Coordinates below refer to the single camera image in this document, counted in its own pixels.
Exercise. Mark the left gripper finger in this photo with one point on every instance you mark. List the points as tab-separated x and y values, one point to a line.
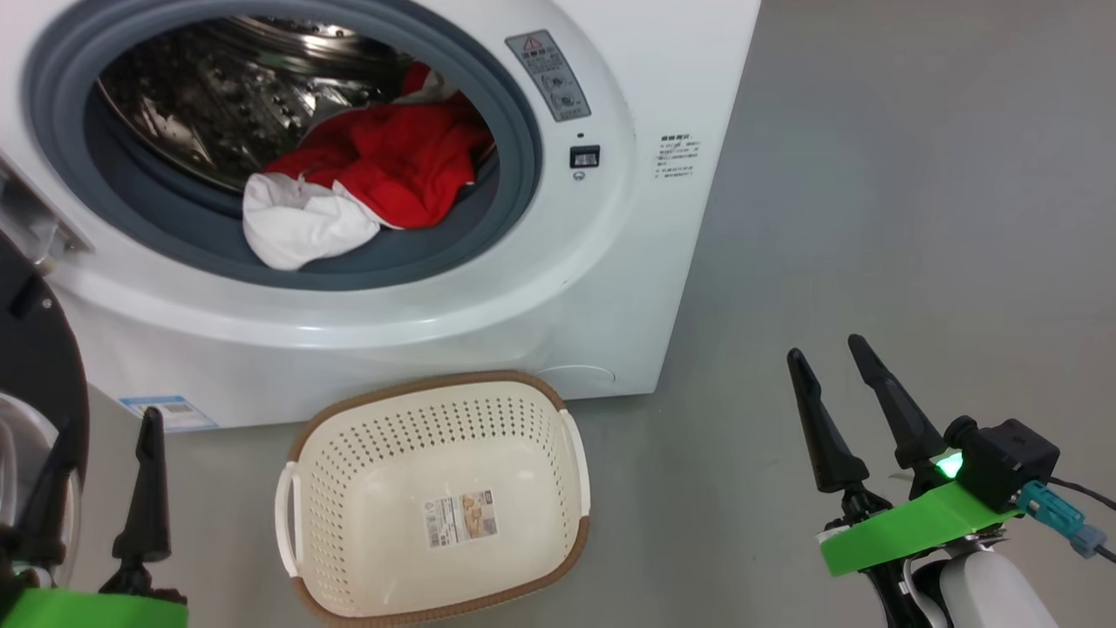
146	506
48	515

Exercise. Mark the left gripper green-banded body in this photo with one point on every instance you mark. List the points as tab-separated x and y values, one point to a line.
87	610

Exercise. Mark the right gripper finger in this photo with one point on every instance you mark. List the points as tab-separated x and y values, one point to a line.
907	427
828	453

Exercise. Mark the right gripper green-banded body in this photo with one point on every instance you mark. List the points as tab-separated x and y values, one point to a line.
907	528

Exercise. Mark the black round glass washer door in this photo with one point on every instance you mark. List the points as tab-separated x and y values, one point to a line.
44	349

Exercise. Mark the red and white garment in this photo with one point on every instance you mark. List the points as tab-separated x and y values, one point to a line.
296	222

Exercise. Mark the plain red garment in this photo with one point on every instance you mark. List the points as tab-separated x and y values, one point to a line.
392	139

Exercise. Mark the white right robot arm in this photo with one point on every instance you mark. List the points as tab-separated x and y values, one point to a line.
985	593

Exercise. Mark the cream perforated laundry basket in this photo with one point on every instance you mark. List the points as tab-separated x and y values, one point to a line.
436	453

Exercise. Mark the white front-load washing machine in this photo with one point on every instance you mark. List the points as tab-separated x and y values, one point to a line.
523	305

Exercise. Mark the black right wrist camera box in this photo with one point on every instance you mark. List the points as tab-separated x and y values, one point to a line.
1011	458

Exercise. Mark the teal right camera connector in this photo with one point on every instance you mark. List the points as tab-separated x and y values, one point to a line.
1051	510

